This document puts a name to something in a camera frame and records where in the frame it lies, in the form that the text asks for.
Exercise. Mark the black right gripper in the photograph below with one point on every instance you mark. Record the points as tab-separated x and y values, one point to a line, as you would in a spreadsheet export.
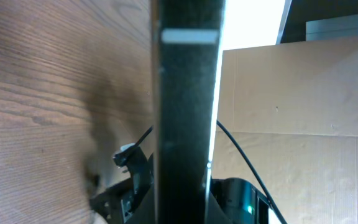
118	203

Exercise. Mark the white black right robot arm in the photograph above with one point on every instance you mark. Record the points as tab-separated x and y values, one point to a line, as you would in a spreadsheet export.
230	200

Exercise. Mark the brown cardboard sheet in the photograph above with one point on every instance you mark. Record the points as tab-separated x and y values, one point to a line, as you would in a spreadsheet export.
293	109

